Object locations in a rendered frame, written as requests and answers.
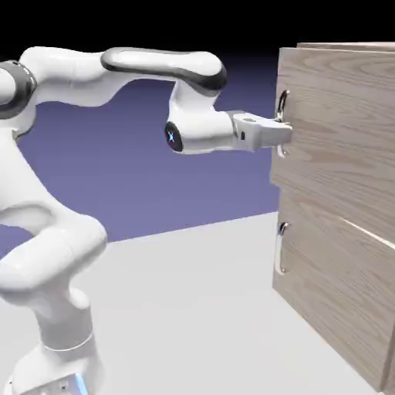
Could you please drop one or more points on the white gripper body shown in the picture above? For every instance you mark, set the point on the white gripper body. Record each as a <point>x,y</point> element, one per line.
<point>271,133</point>

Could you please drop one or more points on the large light wood door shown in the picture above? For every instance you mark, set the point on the large light wood door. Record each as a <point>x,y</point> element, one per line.
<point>339,139</point>

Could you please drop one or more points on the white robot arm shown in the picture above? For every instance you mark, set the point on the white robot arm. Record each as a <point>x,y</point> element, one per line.
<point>71,77</point>

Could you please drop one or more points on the small light wood door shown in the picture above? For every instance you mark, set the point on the small light wood door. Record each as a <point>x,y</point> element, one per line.
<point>336,290</point>

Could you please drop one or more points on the light wood cabinet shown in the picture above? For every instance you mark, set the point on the light wood cabinet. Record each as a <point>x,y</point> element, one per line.
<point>370,308</point>

